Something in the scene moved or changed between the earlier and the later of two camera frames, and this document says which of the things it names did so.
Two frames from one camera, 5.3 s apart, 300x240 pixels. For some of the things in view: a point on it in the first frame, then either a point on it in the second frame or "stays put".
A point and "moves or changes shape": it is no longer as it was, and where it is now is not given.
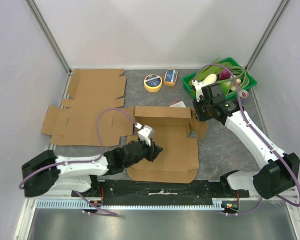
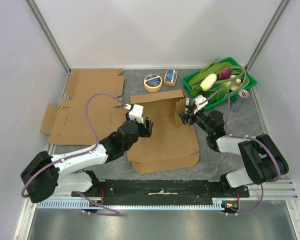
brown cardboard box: x=176 y=130 moves or changes shape
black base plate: x=125 y=190 stays put
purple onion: x=224 y=74 stays put
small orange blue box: x=170 y=77 stays put
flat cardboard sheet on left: x=75 y=123 stays put
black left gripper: x=154 y=150 → x=146 y=131
